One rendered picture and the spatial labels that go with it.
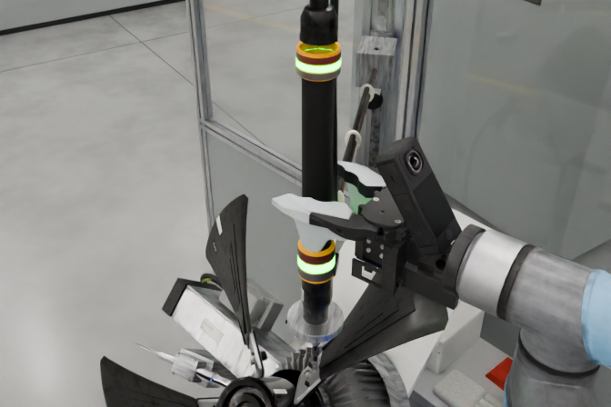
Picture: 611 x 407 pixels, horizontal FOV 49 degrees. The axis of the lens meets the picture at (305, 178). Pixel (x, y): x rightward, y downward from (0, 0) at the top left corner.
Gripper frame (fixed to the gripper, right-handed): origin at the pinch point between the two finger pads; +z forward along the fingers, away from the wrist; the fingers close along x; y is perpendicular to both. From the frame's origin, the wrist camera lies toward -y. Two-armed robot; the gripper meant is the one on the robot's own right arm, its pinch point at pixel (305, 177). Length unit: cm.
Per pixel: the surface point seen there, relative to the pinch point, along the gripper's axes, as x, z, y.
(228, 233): 15.5, 27.8, 30.0
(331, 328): -0.8, -4.5, 19.6
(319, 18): -1.5, -2.7, -19.1
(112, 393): -6, 38, 57
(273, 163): 85, 75, 67
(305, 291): -1.9, -1.3, 14.5
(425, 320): 11.0, -11.4, 23.5
